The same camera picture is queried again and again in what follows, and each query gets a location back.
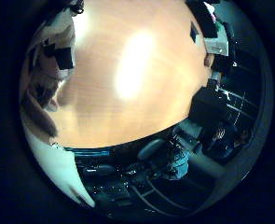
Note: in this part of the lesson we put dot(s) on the seated person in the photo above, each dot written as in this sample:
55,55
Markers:
242,138
217,138

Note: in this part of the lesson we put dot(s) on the black bag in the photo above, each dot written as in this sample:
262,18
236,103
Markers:
203,18

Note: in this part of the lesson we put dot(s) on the white box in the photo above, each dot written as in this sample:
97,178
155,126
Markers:
217,45

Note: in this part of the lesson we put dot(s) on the grey office chair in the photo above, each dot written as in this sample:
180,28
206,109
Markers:
151,149

